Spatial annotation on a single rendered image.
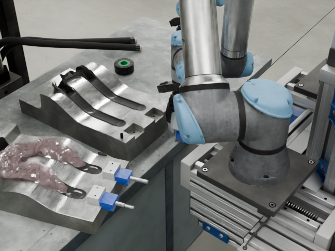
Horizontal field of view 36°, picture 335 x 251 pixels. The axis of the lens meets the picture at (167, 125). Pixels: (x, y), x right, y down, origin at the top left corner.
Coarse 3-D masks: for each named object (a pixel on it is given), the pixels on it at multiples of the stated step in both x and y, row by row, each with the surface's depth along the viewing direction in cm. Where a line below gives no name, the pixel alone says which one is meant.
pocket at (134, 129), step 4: (132, 124) 169; (136, 124) 169; (128, 128) 168; (132, 128) 170; (136, 128) 170; (140, 128) 169; (128, 132) 169; (132, 132) 170; (136, 132) 170; (140, 132) 170; (136, 136) 166
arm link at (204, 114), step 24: (192, 0) 116; (192, 24) 116; (216, 24) 118; (192, 48) 116; (216, 48) 117; (192, 72) 116; (216, 72) 116; (192, 96) 114; (216, 96) 114; (192, 120) 113; (216, 120) 113
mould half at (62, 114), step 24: (96, 72) 187; (24, 96) 188; (48, 96) 174; (96, 96) 180; (144, 96) 182; (48, 120) 182; (72, 120) 172; (96, 120) 172; (144, 120) 170; (96, 144) 171; (120, 144) 163; (144, 144) 171
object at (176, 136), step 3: (168, 129) 176; (168, 132) 177; (174, 132) 174; (177, 132) 173; (168, 135) 177; (171, 135) 176; (174, 135) 174; (177, 135) 174; (171, 138) 177; (174, 138) 175; (177, 138) 174; (180, 138) 173; (183, 141) 172; (198, 144) 170
